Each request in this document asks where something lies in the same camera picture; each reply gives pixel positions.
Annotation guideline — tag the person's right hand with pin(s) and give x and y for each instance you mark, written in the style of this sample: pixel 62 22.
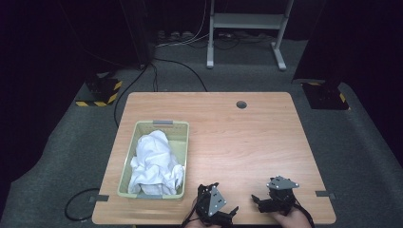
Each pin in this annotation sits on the person's right hand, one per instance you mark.
pixel 294 220

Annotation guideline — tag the white metal stand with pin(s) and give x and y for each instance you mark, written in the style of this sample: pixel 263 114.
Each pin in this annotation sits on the white metal stand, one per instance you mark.
pixel 244 20

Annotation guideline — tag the white cloth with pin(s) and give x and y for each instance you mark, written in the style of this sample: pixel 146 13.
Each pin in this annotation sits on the white cloth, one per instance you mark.
pixel 155 161

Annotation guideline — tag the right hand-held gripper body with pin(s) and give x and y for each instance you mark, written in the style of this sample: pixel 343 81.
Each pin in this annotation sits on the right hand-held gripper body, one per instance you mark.
pixel 282 196

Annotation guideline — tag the grey tape strip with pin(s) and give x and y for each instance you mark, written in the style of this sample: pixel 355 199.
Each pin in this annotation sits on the grey tape strip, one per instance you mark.
pixel 99 198
pixel 325 194

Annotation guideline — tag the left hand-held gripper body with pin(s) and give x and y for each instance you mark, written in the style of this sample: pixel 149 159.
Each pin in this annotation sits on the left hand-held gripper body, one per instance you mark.
pixel 215 201

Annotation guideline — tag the person's left hand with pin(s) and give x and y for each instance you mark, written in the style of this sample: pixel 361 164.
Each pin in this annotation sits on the person's left hand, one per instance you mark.
pixel 196 225

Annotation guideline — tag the black yellow striped base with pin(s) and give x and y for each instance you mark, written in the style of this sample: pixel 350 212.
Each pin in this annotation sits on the black yellow striped base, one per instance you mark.
pixel 101 90
pixel 326 96

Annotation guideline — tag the grey table grommet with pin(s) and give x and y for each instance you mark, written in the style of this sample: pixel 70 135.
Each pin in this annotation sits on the grey table grommet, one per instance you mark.
pixel 241 104

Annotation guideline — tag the green plastic basket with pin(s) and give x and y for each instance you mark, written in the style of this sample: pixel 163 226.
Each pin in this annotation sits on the green plastic basket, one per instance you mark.
pixel 178 139

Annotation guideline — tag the dark power strip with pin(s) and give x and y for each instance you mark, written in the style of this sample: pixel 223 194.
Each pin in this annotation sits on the dark power strip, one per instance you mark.
pixel 174 35

